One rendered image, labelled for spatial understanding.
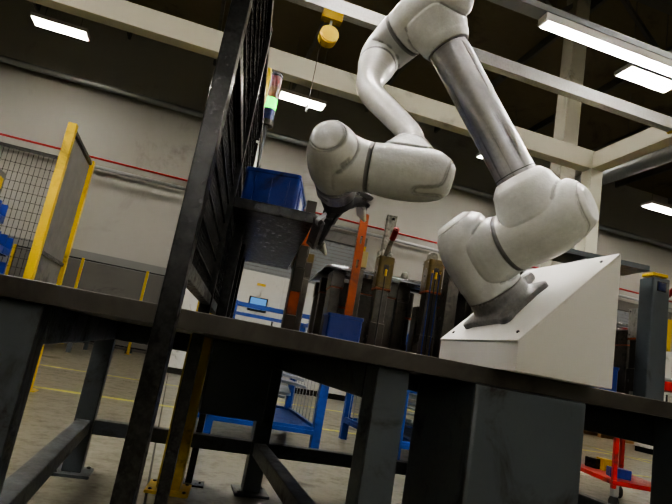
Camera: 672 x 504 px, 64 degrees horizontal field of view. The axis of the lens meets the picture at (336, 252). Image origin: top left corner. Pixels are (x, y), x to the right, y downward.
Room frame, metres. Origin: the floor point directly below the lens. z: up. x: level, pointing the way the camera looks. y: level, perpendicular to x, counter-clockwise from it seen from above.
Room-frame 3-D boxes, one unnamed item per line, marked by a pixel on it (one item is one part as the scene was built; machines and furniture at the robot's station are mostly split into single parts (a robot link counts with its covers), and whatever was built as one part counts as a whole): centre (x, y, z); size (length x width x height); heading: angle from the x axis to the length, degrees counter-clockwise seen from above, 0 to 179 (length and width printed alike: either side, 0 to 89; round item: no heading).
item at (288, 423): (4.40, 0.41, 0.47); 1.20 x 0.80 x 0.95; 13
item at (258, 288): (10.23, 0.51, 1.22); 2.40 x 0.54 x 2.45; 105
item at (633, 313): (2.07, -1.23, 0.88); 0.12 x 0.07 x 0.36; 8
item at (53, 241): (4.20, 2.16, 1.00); 1.04 x 0.14 x 2.00; 15
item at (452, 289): (1.93, -0.43, 0.91); 0.07 x 0.05 x 0.42; 8
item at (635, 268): (1.87, -0.90, 1.16); 0.37 x 0.14 x 0.02; 98
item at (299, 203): (1.67, 0.22, 1.10); 0.30 x 0.17 x 0.13; 179
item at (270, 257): (1.85, 0.24, 1.01); 0.90 x 0.22 x 0.03; 8
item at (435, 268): (1.93, -0.36, 0.88); 0.11 x 0.07 x 0.37; 8
